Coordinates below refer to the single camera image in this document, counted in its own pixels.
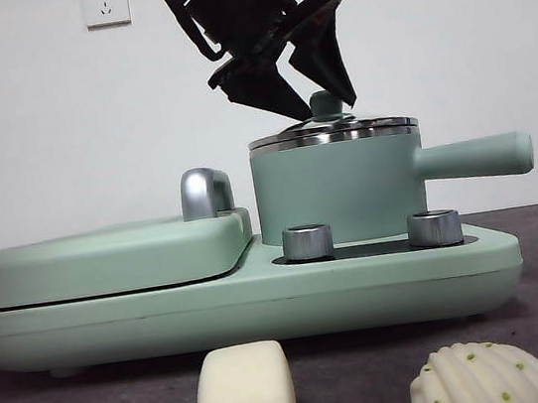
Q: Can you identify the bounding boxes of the silver grill cover handle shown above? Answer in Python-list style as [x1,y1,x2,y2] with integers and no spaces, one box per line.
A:
[177,163,239,223]

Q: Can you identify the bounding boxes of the glass lid with green knob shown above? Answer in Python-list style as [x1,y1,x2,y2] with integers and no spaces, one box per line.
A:
[240,78,420,154]

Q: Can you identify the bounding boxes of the plain white steamed bun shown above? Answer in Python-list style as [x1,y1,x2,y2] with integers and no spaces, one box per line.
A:
[186,337,298,403]

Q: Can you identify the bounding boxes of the ribbed white bun green dots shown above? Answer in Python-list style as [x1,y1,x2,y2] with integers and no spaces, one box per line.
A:
[402,332,538,403]

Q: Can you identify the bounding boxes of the silver control knob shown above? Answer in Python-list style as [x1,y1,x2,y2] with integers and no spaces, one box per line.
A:
[280,221,336,264]
[404,205,467,251]

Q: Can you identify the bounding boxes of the green pot with handle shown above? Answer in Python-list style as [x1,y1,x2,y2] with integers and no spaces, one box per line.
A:
[246,103,538,256]

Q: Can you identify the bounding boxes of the green grill cover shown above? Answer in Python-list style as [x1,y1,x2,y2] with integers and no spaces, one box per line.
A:
[0,205,261,312]

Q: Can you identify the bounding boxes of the white wall socket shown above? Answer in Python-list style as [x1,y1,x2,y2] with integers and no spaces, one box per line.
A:
[80,0,133,32]

